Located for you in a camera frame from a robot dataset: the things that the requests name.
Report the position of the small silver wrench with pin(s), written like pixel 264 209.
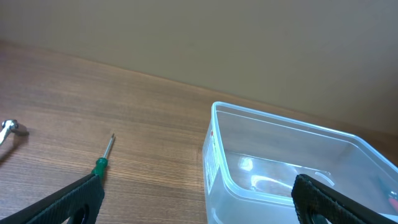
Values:
pixel 8 126

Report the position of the green handled screwdriver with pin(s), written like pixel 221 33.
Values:
pixel 102 163

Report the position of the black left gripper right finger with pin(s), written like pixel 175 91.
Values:
pixel 315 202

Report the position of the red handled cutting pliers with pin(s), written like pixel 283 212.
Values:
pixel 390 193

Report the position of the clear plastic container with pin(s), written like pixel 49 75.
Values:
pixel 251 159

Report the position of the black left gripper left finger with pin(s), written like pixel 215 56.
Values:
pixel 78 202

